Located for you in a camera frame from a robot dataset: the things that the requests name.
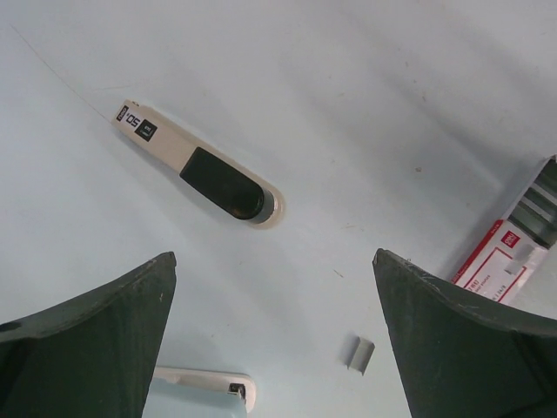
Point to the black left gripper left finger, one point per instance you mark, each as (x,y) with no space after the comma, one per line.
(93,355)

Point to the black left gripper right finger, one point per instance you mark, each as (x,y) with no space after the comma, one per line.
(460,354)

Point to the grey staple strip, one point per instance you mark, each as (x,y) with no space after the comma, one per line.
(356,353)

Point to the red white staple box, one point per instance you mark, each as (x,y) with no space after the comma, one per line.
(517,243)

